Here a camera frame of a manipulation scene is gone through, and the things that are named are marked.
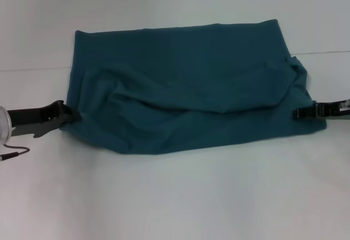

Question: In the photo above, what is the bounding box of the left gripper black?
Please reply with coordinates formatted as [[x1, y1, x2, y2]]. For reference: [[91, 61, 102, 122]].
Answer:
[[7, 99, 81, 139]]

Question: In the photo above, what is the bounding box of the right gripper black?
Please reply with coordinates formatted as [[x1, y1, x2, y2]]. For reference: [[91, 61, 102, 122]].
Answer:
[[292, 97, 350, 122]]

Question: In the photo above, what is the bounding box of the teal T-shirt with FREE print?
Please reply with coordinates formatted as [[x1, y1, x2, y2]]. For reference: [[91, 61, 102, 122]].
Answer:
[[59, 19, 328, 156]]

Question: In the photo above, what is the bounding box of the left arm dark cable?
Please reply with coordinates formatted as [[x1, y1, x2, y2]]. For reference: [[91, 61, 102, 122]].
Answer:
[[0, 144, 30, 161]]

